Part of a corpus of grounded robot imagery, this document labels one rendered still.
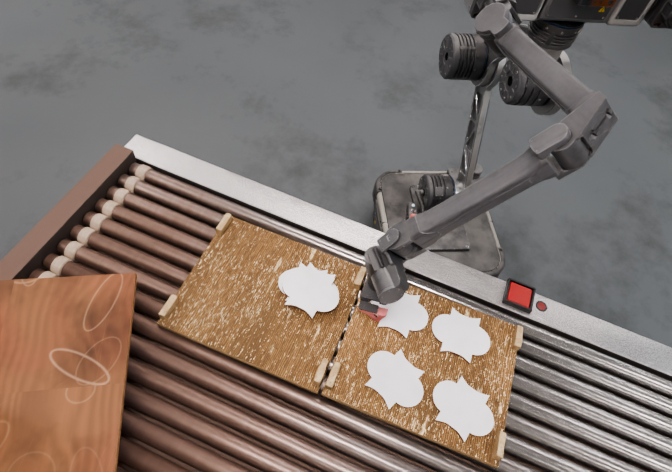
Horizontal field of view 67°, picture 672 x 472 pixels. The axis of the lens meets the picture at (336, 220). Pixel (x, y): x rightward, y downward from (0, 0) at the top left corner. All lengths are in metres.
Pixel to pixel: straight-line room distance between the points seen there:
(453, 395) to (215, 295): 0.61
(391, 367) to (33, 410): 0.73
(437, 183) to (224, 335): 1.35
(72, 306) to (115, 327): 0.11
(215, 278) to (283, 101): 1.98
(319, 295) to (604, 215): 2.20
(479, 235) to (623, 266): 0.89
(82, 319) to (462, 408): 0.85
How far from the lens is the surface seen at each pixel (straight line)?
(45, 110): 3.28
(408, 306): 1.31
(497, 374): 1.32
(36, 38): 3.81
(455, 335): 1.31
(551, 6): 1.50
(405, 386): 1.23
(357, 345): 1.25
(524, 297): 1.46
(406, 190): 2.46
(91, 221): 1.50
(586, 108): 1.03
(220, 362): 1.24
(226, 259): 1.34
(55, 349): 1.20
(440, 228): 1.07
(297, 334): 1.25
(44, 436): 1.14
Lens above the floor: 2.08
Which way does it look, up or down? 54 degrees down
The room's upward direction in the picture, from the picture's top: 11 degrees clockwise
